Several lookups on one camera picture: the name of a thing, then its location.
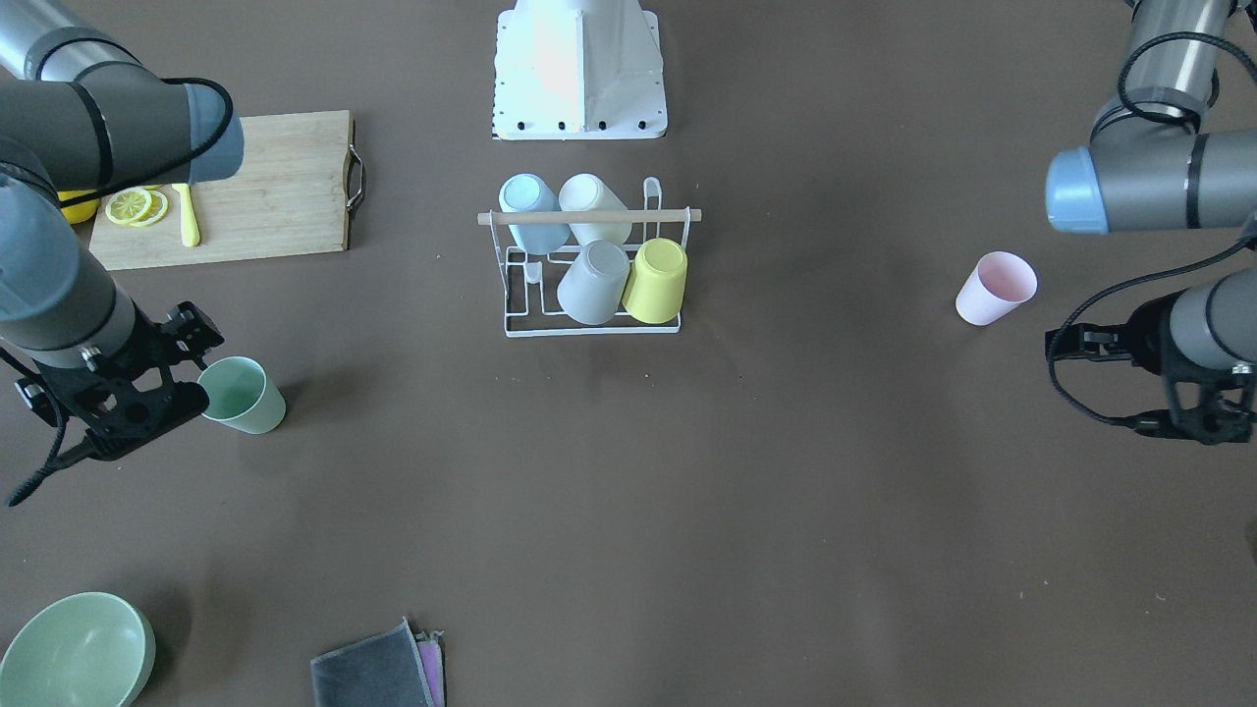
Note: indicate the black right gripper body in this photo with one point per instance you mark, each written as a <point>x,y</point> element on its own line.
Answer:
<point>154,345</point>

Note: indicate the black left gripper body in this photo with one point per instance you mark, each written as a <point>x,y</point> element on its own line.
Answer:
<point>1149,327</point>

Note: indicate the green cup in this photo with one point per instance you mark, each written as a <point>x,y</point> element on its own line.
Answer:
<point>241,395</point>

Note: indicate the pink cup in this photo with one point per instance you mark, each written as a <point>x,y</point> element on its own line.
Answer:
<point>999,283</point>

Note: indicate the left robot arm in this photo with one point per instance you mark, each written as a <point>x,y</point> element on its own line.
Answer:
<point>1149,165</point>

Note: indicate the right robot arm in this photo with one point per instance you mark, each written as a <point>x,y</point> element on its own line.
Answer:
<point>83,118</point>

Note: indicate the light blue cup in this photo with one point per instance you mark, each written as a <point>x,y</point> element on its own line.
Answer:
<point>527,193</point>

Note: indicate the grey cup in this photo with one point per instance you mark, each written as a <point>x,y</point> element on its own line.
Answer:
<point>591,290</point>

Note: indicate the cream cup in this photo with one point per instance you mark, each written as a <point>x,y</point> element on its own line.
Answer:
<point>586,193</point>

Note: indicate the yellow cup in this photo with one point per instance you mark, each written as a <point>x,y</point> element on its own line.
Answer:
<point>654,291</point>

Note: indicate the yellow plastic knife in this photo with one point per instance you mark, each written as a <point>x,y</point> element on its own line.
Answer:
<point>189,227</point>

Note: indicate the yellow lemon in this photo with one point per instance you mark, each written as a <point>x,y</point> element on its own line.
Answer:
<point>78,211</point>

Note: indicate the lemon slice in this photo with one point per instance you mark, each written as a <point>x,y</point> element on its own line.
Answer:
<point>129,206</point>
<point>157,210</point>

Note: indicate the green bowl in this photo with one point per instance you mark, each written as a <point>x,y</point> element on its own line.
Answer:
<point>90,649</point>

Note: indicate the bamboo cutting board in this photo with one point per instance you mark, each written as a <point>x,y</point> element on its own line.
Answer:
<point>295,193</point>

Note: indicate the grey folded cloth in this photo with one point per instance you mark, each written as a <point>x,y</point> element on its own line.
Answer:
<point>384,670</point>

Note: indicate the pink cloth under grey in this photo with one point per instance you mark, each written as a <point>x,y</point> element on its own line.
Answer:
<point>431,648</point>

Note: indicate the white wire cup rack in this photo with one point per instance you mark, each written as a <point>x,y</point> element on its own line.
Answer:
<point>529,282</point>

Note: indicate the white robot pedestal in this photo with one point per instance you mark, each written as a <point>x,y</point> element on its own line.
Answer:
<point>578,70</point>

